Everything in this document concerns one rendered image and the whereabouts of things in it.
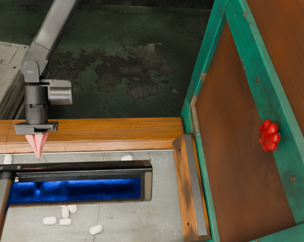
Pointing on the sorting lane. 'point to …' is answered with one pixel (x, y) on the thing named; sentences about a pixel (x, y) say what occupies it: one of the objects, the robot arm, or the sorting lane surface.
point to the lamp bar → (78, 183)
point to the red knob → (269, 135)
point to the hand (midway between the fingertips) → (39, 154)
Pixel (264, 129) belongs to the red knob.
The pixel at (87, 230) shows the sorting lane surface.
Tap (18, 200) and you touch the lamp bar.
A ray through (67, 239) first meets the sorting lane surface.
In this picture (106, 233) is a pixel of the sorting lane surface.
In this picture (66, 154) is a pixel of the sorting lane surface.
